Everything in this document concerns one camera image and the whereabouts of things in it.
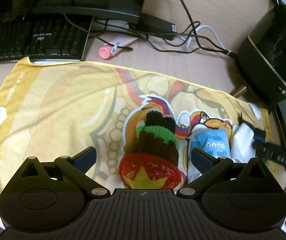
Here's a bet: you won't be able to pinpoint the white paper towel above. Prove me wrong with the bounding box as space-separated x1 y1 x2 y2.
230 124 256 163

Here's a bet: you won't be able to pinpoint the blue wet wipes packet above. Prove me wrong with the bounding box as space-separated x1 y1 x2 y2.
190 129 231 158

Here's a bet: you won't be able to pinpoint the green brown crochet toy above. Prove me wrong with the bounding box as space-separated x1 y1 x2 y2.
118 109 182 189

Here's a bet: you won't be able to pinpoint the yellow cartoon printed towel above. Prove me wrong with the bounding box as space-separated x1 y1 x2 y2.
0 58 270 193

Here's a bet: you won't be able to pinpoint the pink tube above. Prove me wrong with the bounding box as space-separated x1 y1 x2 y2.
99 35 138 60

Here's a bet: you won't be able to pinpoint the black keyboard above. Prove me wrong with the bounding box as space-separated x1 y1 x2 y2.
0 14 93 62

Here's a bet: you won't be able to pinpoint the black power adapter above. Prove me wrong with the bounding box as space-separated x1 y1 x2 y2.
132 13 177 41

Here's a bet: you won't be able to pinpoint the white cable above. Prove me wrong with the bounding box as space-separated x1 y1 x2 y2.
178 24 233 55

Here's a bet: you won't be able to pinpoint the black tangled cables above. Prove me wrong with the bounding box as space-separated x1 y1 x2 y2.
58 0 239 59

